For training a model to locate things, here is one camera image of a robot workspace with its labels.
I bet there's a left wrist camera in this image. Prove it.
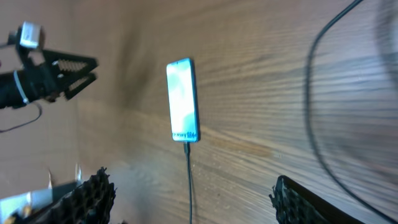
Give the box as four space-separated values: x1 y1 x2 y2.
7 21 45 50

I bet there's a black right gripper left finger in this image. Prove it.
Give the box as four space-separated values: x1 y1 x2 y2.
24 167 116 224

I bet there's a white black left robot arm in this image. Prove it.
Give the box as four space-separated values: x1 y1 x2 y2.
1 50 98 109

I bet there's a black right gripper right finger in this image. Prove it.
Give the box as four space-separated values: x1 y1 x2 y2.
269 175 363 224

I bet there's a blue Galaxy smartphone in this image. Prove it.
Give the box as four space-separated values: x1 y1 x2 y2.
166 58 200 142

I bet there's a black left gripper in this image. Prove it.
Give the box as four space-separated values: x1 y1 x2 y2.
15 49 98 103

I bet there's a black USB charging cable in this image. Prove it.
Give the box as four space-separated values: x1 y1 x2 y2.
183 0 398 224

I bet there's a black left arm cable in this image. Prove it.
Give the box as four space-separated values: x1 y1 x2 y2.
0 101 43 134

